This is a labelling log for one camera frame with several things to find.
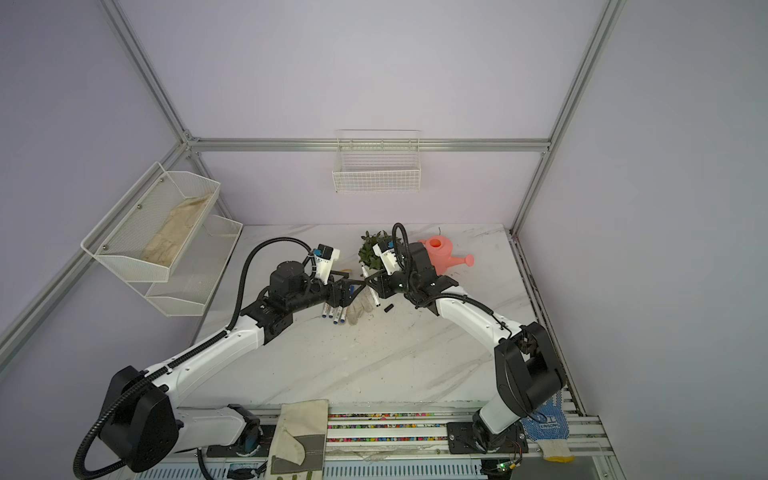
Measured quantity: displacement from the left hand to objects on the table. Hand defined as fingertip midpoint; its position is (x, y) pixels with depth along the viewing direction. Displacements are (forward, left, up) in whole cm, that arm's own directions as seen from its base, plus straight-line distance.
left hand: (355, 280), depth 77 cm
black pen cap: (+5, -9, -23) cm, 25 cm away
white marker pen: (+3, +12, -22) cm, 25 cm away
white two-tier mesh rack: (+6, +53, -12) cm, 55 cm away
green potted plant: (+14, -2, -5) cm, 15 cm away
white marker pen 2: (+3, +10, -22) cm, 24 cm away
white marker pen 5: (-2, -5, -7) cm, 9 cm away
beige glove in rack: (+6, +49, +7) cm, 50 cm away
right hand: (+3, -3, -3) cm, 5 cm away
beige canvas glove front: (-34, +13, -22) cm, 42 cm away
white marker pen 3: (+2, +8, -22) cm, 23 cm away
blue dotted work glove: (-32, -51, -23) cm, 64 cm away
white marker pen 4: (+2, +6, -22) cm, 23 cm away
